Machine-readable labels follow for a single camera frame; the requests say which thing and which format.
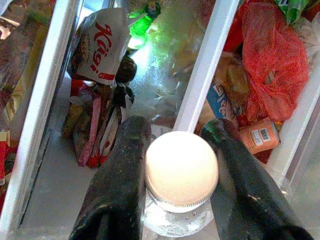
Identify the red food packet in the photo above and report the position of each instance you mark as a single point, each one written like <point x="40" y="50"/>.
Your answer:
<point x="5" y="170"/>

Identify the white fridge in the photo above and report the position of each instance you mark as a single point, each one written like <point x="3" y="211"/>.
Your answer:
<point x="45" y="100"/>

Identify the orange barcode container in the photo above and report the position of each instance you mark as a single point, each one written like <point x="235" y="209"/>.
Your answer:
<point x="260" y="136"/>

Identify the red white snack packet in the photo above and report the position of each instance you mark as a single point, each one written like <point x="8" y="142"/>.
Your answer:
<point x="97" y="125"/>

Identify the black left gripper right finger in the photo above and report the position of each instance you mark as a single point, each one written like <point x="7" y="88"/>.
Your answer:
<point x="245" y="180"/>

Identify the shiny foil packet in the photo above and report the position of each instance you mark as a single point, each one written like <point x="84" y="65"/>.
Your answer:
<point x="20" y="50"/>

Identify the black round jar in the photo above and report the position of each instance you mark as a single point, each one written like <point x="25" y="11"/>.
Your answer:
<point x="127" y="70"/>

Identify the white Kägi snack bag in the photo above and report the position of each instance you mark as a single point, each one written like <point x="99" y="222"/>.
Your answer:
<point x="100" y="47"/>

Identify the green glass bottle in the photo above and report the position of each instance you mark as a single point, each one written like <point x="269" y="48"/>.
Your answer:
<point x="141" y="27"/>

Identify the clear white-capped water bottle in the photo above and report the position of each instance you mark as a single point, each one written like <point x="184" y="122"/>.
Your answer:
<point x="181" y="167"/>

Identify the green snack packet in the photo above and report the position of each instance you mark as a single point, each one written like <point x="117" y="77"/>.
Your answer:
<point x="292" y="10"/>

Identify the white plastic bag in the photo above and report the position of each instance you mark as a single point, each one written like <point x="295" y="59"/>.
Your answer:
<point x="311" y="40"/>

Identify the brown bread packet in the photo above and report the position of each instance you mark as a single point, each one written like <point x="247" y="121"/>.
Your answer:
<point x="232" y="75"/>

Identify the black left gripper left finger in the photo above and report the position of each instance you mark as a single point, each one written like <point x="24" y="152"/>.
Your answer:
<point x="117" y="175"/>

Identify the red mesh bag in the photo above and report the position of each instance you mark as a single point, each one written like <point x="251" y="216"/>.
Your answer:
<point x="272" y="65"/>

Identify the blue food packet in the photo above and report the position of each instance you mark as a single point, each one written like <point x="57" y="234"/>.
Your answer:
<point x="220" y="102"/>

